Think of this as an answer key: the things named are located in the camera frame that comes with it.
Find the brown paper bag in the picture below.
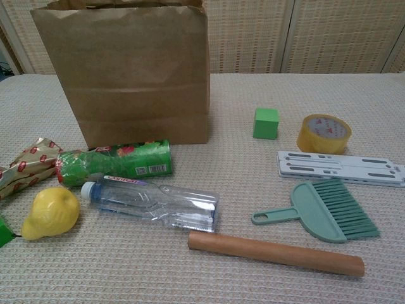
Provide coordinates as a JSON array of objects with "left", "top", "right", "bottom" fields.
[{"left": 30, "top": 0, "right": 211, "bottom": 149}]

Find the clear plastic water bottle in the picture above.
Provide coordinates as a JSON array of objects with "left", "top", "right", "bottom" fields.
[{"left": 80, "top": 175, "right": 221, "bottom": 234}]

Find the green hand brush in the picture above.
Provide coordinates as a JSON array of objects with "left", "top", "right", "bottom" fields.
[{"left": 251, "top": 178, "right": 382, "bottom": 244}]

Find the green chip canister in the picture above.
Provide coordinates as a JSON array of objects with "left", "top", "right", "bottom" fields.
[{"left": 55, "top": 139, "right": 175, "bottom": 187}]

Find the yellow toy pear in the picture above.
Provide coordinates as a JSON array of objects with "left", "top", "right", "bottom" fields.
[{"left": 11, "top": 186, "right": 81, "bottom": 242}]

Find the bamboo folding screen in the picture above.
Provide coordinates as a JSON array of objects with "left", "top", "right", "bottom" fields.
[{"left": 0, "top": 0, "right": 405, "bottom": 75}]

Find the beige woven tablecloth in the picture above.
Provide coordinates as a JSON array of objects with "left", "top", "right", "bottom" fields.
[{"left": 0, "top": 72, "right": 405, "bottom": 304}]

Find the wooden rolling pin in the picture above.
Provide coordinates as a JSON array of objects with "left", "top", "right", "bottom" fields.
[{"left": 187, "top": 230, "right": 366, "bottom": 278}]

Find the gold red snack wrapper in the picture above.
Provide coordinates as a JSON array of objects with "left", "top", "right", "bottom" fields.
[{"left": 0, "top": 137, "right": 64, "bottom": 201}]

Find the yellowish packing tape roll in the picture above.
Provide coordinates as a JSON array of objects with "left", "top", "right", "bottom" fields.
[{"left": 296, "top": 114, "right": 352, "bottom": 155}]

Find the white plastic bracket plate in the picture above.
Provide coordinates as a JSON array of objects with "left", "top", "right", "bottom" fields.
[{"left": 277, "top": 150, "right": 405, "bottom": 189}]

